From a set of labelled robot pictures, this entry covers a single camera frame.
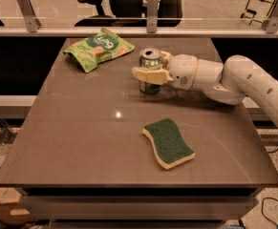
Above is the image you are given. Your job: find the brown table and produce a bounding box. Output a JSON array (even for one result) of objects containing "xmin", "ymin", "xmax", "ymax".
[{"xmin": 0, "ymin": 37, "xmax": 278, "ymax": 229}]

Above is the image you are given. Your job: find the green snack bag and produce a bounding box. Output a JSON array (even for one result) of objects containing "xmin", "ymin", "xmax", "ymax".
[{"xmin": 64, "ymin": 28, "xmax": 135, "ymax": 73}]

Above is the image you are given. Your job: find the middle metal rail bracket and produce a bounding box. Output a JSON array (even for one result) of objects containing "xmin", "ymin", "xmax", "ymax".
[{"xmin": 146, "ymin": 0, "xmax": 158, "ymax": 33}]

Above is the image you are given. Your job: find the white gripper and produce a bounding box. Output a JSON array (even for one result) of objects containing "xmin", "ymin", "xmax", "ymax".
[{"xmin": 132, "ymin": 51, "xmax": 198, "ymax": 90}]

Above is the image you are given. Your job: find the black office chair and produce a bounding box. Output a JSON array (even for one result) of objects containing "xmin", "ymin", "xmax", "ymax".
[{"xmin": 75, "ymin": 0, "xmax": 182, "ymax": 27}]

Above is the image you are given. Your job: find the left metal rail bracket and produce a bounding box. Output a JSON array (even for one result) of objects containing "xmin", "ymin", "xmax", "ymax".
[{"xmin": 16, "ymin": 0, "xmax": 41, "ymax": 32}]

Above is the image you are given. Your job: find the right metal rail bracket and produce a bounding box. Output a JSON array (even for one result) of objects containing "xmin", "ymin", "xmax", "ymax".
[{"xmin": 262, "ymin": 0, "xmax": 278, "ymax": 34}]

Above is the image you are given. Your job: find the metal rail bracket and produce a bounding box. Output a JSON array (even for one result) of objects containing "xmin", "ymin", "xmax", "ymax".
[
  {"xmin": 146, "ymin": 0, "xmax": 158, "ymax": 33},
  {"xmin": 262, "ymin": 0, "xmax": 278, "ymax": 34},
  {"xmin": 16, "ymin": 0, "xmax": 41, "ymax": 32}
]

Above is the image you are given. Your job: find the cardboard box under table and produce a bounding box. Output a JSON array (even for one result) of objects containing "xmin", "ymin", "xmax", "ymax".
[{"xmin": 0, "ymin": 188, "xmax": 34, "ymax": 225}]

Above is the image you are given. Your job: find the green soda can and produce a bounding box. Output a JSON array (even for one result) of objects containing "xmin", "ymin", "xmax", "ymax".
[{"xmin": 139, "ymin": 48, "xmax": 163, "ymax": 94}]

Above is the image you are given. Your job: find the green and yellow sponge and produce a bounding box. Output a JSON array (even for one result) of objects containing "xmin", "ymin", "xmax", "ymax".
[{"xmin": 142, "ymin": 118, "xmax": 195, "ymax": 170}]

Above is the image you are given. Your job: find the wooden stool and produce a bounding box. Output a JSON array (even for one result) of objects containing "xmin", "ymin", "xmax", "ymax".
[{"xmin": 240, "ymin": 0, "xmax": 276, "ymax": 25}]

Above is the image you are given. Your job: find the black cable right floor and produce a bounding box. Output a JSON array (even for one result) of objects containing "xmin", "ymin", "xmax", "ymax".
[{"xmin": 261, "ymin": 197, "xmax": 278, "ymax": 229}]

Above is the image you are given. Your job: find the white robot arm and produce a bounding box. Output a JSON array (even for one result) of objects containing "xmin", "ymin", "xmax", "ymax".
[{"xmin": 132, "ymin": 54, "xmax": 278, "ymax": 128}]

